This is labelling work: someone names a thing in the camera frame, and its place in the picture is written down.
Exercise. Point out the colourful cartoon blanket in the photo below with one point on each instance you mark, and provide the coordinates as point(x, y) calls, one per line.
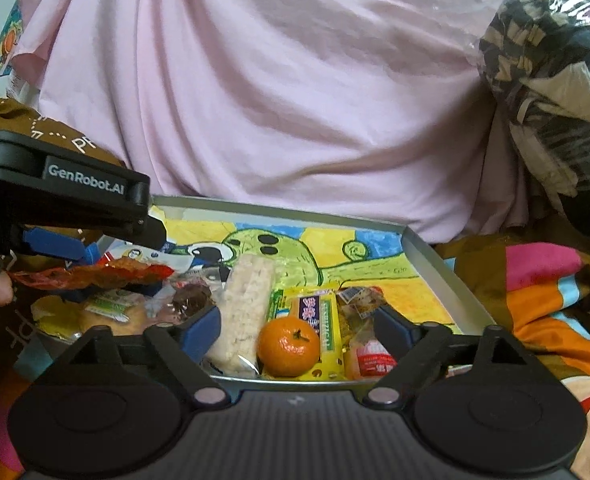
point(550, 285)

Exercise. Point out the puffed rice bar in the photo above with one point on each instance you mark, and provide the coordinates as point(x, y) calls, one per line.
point(242, 310)

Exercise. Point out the cartoon wall poster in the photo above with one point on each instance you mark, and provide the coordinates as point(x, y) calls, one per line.
point(5, 45)

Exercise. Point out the brown patterned blanket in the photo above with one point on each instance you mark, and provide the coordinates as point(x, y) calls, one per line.
point(25, 120)

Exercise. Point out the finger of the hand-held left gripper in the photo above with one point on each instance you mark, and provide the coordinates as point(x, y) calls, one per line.
point(55, 246)
point(125, 290)

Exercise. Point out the yellow candy bar packet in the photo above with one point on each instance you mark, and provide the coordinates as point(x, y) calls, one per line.
point(332, 360)

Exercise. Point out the yellow pastry packet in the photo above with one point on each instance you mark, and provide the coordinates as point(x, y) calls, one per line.
point(55, 320)

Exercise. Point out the tangerine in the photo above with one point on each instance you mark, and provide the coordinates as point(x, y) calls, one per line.
point(285, 347)

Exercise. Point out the grey tray with cartoon drawing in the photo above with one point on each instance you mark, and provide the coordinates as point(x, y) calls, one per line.
point(375, 255)

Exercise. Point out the dark dried fruit packet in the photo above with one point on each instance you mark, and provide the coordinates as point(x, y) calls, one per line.
point(190, 297)

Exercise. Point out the pink bed sheet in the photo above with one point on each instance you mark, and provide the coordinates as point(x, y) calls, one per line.
point(275, 85)

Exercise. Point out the clear bag of clothes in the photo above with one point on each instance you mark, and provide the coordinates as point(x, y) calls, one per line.
point(550, 85)

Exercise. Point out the red snack packet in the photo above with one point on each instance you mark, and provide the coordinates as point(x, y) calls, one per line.
point(105, 272)

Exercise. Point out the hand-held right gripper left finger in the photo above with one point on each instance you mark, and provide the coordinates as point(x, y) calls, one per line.
point(202, 332)

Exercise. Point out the green label biscuit packet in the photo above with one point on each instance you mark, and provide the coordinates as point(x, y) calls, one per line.
point(107, 305)

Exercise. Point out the clear nut packet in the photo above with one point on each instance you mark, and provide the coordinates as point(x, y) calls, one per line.
point(360, 302)

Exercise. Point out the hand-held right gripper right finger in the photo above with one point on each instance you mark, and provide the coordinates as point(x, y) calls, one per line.
point(395, 330)

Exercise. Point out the pink label snack packet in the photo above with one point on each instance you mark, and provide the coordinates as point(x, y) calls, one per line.
point(370, 355)

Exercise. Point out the light blue snack packet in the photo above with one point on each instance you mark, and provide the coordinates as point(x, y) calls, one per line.
point(135, 251)

